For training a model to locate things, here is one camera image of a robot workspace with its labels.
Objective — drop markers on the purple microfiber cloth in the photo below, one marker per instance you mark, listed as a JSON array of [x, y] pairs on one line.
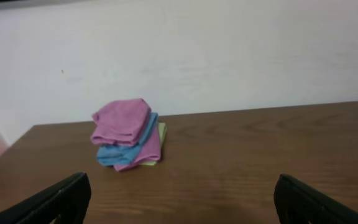
[[120, 122]]

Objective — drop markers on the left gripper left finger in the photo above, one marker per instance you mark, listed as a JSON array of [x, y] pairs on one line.
[[64, 202]]

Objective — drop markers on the folded blue cloth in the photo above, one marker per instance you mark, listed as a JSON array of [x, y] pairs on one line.
[[124, 155]]

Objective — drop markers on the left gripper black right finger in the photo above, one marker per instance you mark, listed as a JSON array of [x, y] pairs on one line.
[[296, 202]]

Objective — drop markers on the folded pink cloth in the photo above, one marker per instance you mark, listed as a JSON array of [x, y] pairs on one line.
[[150, 147]]

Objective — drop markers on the folded green cloth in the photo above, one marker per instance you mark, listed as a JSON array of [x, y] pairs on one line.
[[153, 159]]

